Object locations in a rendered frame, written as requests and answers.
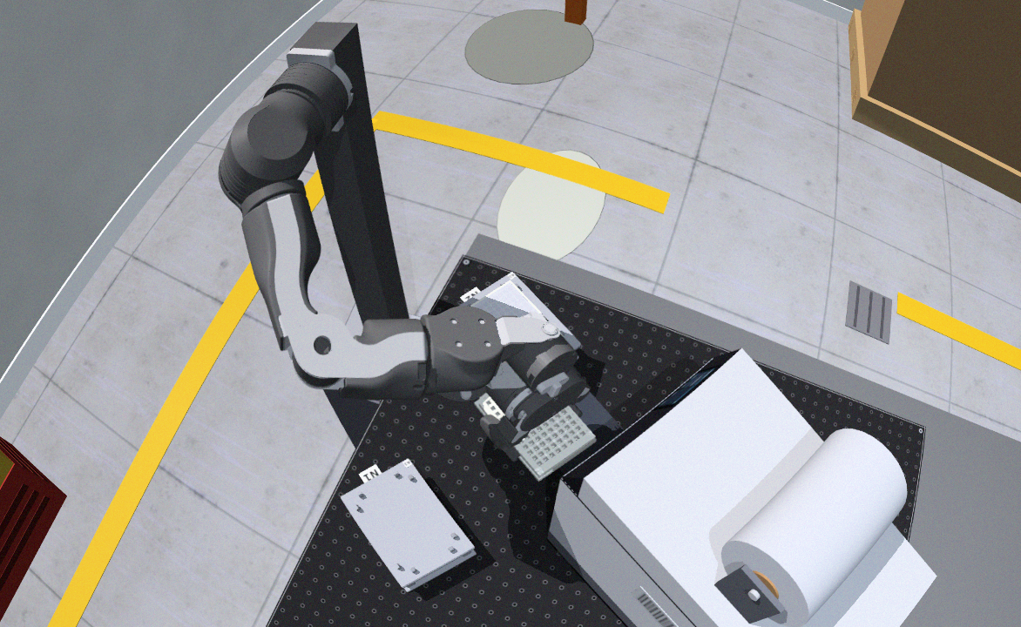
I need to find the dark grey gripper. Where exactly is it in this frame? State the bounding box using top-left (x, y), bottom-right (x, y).
top-left (480, 367), bottom-right (591, 462)

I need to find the white roll of foil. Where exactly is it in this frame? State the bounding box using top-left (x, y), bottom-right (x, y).
top-left (721, 428), bottom-right (908, 627)

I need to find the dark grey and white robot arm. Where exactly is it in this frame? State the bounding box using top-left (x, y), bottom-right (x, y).
top-left (218, 48), bottom-right (578, 401)

